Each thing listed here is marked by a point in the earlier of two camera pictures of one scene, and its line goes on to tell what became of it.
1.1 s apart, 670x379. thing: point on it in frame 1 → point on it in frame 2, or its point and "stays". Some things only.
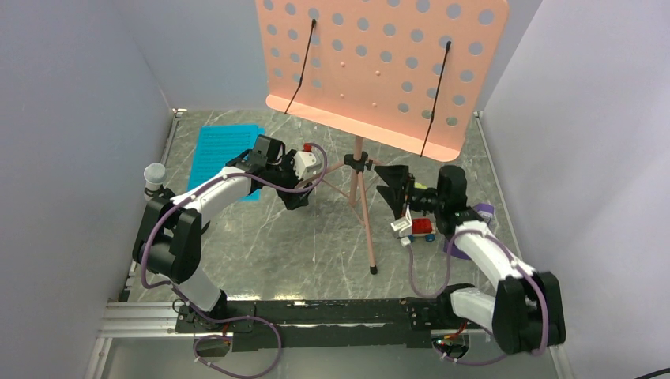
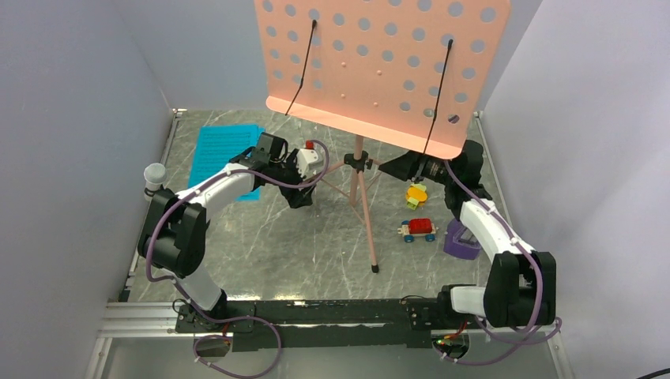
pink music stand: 412,70 stays
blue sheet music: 217,145 stays
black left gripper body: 284,175 stays
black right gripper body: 423,200 → 433,169
